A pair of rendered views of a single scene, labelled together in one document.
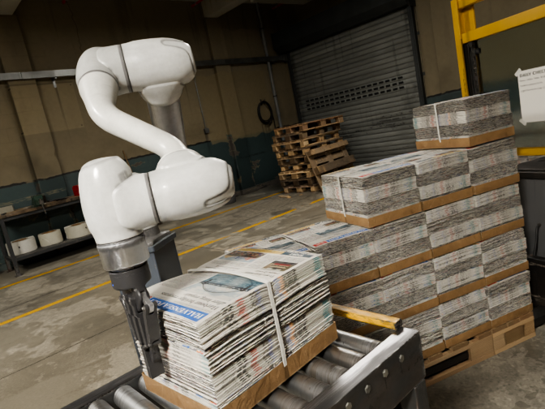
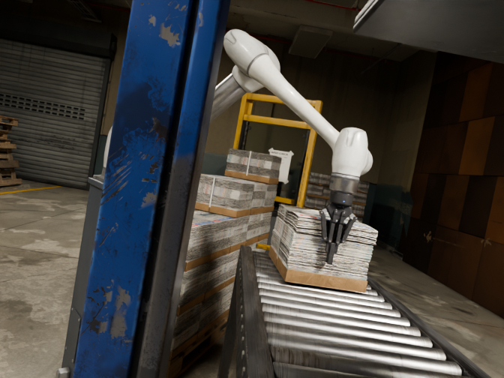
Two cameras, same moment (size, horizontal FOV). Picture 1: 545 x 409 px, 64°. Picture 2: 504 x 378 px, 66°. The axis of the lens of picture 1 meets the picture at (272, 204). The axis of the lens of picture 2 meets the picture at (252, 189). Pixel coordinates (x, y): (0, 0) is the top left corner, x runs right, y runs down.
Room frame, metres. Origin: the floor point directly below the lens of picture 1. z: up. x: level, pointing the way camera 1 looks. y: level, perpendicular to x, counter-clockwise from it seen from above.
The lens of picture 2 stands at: (0.30, 1.48, 1.16)
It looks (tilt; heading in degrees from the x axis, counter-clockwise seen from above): 3 degrees down; 307
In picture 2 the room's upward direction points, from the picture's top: 10 degrees clockwise
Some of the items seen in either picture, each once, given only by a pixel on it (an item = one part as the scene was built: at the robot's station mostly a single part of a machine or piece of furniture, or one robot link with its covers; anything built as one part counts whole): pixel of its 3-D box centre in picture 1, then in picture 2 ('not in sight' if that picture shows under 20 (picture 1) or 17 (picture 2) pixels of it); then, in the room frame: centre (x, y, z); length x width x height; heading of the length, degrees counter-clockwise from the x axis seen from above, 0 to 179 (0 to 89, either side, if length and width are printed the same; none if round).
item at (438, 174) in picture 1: (418, 178); (235, 194); (2.13, -0.74, 0.95); 0.38 x 0.29 x 0.23; 18
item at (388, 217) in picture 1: (371, 210); (217, 207); (2.04, -0.46, 0.86); 0.38 x 0.29 x 0.04; 20
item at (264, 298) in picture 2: not in sight; (333, 315); (0.74, 0.41, 0.77); 0.47 x 0.05 x 0.05; 40
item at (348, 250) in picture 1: (364, 304); (198, 274); (2.00, -0.34, 0.42); 1.17 x 0.39 x 0.83; 109
